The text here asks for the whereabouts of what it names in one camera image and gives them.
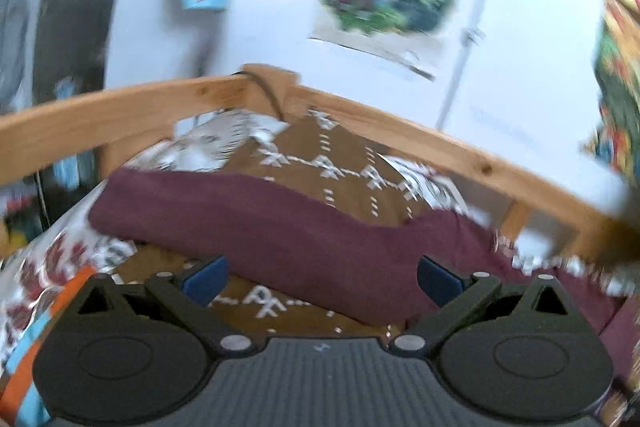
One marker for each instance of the maroon small garment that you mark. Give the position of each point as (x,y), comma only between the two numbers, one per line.
(300,237)

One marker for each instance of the white door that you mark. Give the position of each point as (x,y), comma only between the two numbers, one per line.
(520,32)

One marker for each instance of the white floral bedsheet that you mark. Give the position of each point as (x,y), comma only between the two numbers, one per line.
(210,147)

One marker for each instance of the dark door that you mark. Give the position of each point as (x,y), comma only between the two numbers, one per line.
(75,27)

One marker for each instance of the wooden bed frame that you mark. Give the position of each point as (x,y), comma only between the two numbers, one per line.
(125,107)

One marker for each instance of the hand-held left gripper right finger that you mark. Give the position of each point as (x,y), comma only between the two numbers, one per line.
(440,282)

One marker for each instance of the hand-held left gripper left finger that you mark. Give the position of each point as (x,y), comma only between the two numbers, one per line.
(205,279)

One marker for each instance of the brown patterned blanket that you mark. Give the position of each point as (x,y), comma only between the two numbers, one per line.
(310,167)

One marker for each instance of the orange blue striped cloth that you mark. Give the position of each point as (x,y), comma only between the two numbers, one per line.
(25,387)

